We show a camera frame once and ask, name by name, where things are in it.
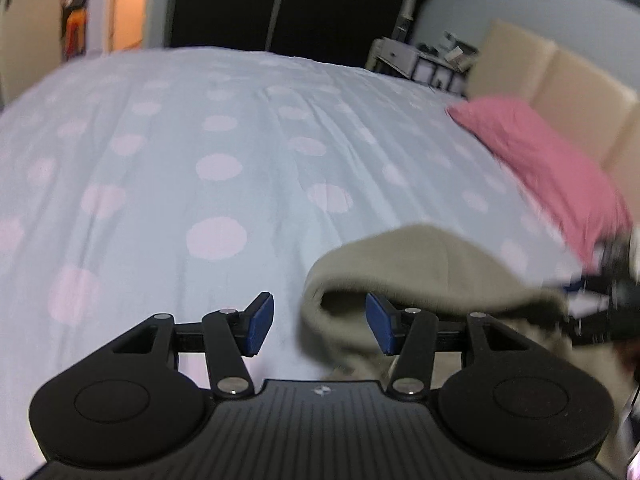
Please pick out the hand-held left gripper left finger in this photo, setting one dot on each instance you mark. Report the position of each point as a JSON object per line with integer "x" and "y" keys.
{"x": 260, "y": 322}

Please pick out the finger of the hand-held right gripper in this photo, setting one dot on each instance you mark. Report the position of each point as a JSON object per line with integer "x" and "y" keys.
{"x": 600, "y": 332}
{"x": 582, "y": 282}

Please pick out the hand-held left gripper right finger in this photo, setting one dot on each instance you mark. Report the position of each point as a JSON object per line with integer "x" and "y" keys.
{"x": 380, "y": 322}

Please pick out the beige fleece garment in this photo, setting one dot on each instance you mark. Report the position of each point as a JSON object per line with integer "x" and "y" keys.
{"x": 415, "y": 260}

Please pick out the pink pillow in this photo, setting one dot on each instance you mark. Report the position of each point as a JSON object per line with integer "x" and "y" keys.
{"x": 540, "y": 160}

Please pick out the cream padded headboard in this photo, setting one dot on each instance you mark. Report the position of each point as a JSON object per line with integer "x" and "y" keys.
{"x": 575, "y": 80}

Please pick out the polka dot bed sheet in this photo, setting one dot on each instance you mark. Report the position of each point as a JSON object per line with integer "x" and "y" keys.
{"x": 150, "y": 110}

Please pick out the white nightstand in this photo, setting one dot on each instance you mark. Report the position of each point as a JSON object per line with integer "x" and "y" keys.
{"x": 400, "y": 55}

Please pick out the black sliding door wardrobe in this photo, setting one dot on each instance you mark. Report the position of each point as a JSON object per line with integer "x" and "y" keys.
{"x": 325, "y": 5}

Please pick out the lit doorway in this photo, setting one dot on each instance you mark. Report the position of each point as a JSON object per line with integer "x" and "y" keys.
{"x": 127, "y": 5}

